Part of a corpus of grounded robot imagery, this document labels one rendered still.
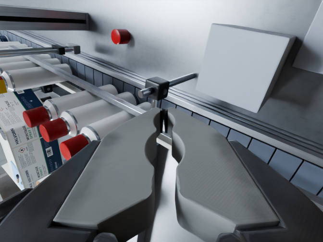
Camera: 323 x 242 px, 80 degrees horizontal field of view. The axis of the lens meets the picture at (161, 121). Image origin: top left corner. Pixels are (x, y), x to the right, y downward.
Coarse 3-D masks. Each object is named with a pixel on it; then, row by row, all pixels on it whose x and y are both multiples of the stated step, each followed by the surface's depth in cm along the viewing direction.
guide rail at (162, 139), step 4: (56, 84) 60; (60, 84) 58; (64, 84) 58; (68, 84) 59; (64, 88) 58; (68, 88) 56; (72, 88) 56; (76, 88) 57; (72, 92) 56; (160, 136) 42; (164, 136) 42; (160, 140) 41; (164, 140) 41; (168, 140) 41; (164, 144) 41; (168, 144) 40; (168, 148) 40
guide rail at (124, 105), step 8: (16, 48) 58; (24, 56) 56; (32, 56) 54; (40, 64) 51; (48, 64) 50; (56, 72) 48; (64, 72) 47; (72, 80) 45; (80, 80) 44; (88, 88) 42; (96, 88) 41; (104, 96) 39; (112, 96) 39; (120, 104) 37; (128, 104) 37; (136, 112) 35; (304, 192) 23; (312, 200) 23; (320, 200) 23; (320, 208) 22
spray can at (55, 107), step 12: (72, 96) 41; (84, 96) 42; (96, 96) 44; (36, 108) 36; (48, 108) 37; (60, 108) 38; (72, 108) 40; (24, 120) 36; (36, 120) 35; (48, 120) 37
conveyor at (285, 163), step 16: (0, 32) 81; (80, 64) 55; (96, 80) 53; (112, 80) 49; (192, 112) 38; (224, 128) 35; (256, 144) 33; (272, 160) 32; (288, 160) 30; (304, 160) 29; (288, 176) 31; (304, 176) 30; (320, 176) 29; (320, 192) 29
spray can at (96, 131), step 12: (144, 108) 41; (108, 120) 35; (120, 120) 36; (84, 132) 32; (96, 132) 32; (108, 132) 33; (60, 144) 30; (72, 144) 30; (84, 144) 31; (72, 156) 29
